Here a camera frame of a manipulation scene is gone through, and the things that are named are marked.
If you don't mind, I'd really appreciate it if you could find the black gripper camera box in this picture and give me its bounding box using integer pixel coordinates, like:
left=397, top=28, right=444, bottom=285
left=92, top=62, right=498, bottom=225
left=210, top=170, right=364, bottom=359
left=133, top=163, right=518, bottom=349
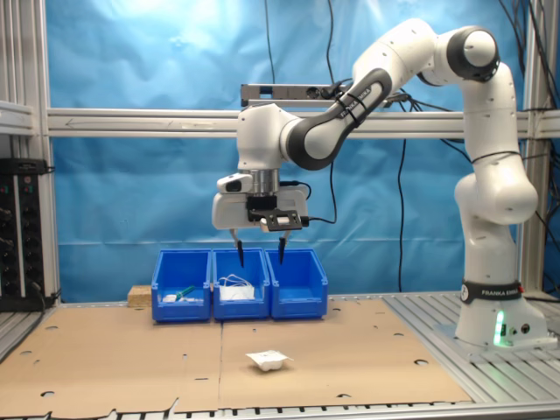
left=246, top=195, right=311, bottom=233

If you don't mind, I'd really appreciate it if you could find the chipboard block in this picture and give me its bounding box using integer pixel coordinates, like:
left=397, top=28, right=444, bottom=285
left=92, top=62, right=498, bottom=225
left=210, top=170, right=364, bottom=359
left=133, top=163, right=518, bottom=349
left=127, top=284, right=154, bottom=305

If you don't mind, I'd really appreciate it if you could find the horizontal aluminium beam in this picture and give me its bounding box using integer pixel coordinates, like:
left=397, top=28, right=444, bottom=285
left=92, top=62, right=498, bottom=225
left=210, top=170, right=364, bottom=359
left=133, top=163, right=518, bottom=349
left=45, top=108, right=533, bottom=140

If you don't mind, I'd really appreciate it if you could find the blue bin with syringes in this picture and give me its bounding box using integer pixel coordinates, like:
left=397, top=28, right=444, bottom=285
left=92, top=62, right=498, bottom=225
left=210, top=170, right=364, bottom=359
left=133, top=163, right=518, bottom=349
left=150, top=248, right=214, bottom=324

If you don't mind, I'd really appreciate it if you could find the black wall cable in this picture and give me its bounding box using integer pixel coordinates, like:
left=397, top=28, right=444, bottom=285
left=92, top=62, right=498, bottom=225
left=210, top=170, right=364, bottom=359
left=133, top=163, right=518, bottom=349
left=498, top=0, right=529, bottom=78

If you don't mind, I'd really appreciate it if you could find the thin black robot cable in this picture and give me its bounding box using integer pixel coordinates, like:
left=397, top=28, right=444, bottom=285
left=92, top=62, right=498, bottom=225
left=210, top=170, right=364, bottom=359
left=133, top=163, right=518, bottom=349
left=334, top=89, right=522, bottom=166

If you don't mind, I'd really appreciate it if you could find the black equipment rack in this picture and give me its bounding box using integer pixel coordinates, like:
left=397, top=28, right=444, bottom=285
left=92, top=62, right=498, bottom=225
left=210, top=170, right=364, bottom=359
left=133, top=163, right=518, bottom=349
left=0, top=157, right=56, bottom=312

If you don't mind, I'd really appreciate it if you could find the blue bin with masks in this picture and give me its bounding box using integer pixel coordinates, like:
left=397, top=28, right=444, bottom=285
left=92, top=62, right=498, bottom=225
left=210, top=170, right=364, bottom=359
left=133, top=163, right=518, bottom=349
left=211, top=248, right=271, bottom=322

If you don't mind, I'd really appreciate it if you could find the white printed gauze packet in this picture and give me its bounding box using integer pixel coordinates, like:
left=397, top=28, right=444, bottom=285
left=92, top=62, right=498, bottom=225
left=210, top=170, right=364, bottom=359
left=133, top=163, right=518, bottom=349
left=245, top=348, right=295, bottom=374

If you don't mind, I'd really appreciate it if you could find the white face mask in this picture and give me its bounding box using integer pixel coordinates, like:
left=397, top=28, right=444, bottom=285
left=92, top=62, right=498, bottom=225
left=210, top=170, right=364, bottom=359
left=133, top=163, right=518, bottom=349
left=218, top=274, right=256, bottom=302

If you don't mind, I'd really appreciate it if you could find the grey power strip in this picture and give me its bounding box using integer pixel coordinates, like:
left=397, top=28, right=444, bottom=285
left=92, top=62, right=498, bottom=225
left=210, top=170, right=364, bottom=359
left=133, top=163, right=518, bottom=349
left=240, top=82, right=350, bottom=109

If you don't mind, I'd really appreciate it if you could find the blue bin with cotton packets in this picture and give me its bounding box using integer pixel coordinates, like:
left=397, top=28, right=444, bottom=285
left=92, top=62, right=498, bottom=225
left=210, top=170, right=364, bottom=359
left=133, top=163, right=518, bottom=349
left=265, top=248, right=329, bottom=320

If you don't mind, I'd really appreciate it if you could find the brown cardboard sheet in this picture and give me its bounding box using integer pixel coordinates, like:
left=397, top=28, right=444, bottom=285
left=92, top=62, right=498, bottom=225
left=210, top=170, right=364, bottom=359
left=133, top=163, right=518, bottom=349
left=218, top=298, right=473, bottom=410
left=0, top=301, right=224, bottom=417

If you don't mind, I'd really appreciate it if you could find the aluminium frame post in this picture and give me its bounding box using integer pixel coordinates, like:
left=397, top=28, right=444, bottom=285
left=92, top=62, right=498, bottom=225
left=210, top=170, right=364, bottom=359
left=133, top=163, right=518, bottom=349
left=520, top=0, right=560, bottom=299
left=0, top=0, right=62, bottom=305

